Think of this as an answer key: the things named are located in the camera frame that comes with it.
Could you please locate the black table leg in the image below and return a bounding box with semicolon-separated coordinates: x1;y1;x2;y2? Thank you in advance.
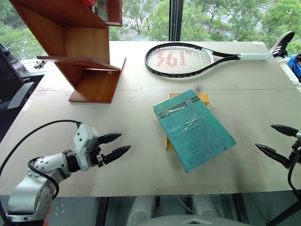
95;196;111;226
232;193;250;225

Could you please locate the bunch of keys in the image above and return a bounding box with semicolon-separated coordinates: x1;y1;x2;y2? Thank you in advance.
33;60;47;70

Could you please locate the black white tennis racket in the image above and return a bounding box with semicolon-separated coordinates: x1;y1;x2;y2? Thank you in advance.
144;42;272;78

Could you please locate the black diagonal table brace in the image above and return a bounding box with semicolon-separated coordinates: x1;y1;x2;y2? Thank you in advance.
266;199;301;226

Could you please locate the black white sneaker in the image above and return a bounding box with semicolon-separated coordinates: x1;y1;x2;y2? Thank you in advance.
269;31;296;58

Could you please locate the black office chair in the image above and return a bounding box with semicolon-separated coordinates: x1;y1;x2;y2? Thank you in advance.
0;43;36;123

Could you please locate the wooden zigzag shelf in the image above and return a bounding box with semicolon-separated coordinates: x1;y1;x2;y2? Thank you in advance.
9;0;127;105

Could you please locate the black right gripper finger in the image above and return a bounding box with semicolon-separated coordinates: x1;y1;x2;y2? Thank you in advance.
270;124;300;138
254;143;292;170

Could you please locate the white trouser leg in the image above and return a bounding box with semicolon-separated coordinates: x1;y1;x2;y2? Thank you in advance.
276;56;301;93

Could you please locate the teal paperback book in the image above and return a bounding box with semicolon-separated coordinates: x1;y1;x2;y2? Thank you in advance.
152;89;237;174

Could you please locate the yellow paperback book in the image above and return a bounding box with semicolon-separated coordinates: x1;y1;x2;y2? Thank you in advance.
165;92;211;152

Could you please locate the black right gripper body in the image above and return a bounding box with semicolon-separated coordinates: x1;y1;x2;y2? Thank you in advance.
288;137;301;166

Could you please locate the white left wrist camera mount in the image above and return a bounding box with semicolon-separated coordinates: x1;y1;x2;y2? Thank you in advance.
73;123;98;171

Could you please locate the white rounded shape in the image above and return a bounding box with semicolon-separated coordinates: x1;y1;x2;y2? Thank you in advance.
191;194;221;218
126;195;156;226

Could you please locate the black window frame post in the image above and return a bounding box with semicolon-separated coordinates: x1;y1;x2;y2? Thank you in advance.
169;0;184;42

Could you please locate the blue bag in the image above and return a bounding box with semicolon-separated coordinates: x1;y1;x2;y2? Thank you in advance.
287;53;301;83

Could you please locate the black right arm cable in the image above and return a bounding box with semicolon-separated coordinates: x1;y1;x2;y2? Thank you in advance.
287;152;301;192

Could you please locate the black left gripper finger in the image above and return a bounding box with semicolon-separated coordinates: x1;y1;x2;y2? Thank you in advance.
97;132;123;145
103;145;132;166

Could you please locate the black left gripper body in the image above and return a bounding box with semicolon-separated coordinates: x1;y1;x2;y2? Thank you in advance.
87;140;106;169

